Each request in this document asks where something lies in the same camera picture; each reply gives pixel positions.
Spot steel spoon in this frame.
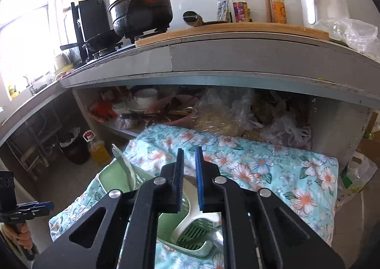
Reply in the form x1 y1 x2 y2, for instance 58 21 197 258
205 225 223 251

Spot white ceramic soup spoon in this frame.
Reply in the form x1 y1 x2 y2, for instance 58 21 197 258
171 179 221 243

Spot white plastic rice paddle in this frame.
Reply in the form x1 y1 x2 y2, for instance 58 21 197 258
111 144 137 191

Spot person's left hand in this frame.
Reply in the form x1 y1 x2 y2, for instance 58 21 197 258
1 223 33 250

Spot floral blue quilt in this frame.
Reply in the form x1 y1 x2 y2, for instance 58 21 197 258
48 123 340 269

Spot black trash bin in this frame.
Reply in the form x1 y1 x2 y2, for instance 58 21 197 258
59 127 90 165

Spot green star utensil holder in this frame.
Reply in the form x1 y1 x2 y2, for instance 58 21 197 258
97 160 215 259

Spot yellow cooking oil bottle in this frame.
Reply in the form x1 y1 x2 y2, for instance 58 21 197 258
82 130 112 167

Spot white shopping bag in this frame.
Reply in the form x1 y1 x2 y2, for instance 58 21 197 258
337 152 378 206

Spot cardboard box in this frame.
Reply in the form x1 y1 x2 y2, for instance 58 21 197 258
356 111 380 167

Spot stacked white bowls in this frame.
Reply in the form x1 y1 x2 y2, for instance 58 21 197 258
112 88 158 115

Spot wooden cutting board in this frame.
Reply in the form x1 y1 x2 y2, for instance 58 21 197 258
135 22 330 47

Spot black appliance box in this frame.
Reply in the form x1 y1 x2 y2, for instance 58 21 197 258
71 0 111 42

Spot orange sauce bottle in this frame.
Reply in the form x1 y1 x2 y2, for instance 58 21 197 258
271 0 287 24

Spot clear plastic bag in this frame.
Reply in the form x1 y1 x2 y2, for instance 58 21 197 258
316 17 380 62

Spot dark soy sauce bottle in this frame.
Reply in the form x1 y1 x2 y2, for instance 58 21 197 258
232 0 249 23

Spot wooden rolling pin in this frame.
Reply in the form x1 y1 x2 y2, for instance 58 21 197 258
264 0 272 23

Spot clear vinegar bottle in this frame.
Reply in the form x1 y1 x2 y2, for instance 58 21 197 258
217 0 231 23

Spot black cooking pot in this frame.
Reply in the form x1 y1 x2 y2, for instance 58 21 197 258
108 0 173 40

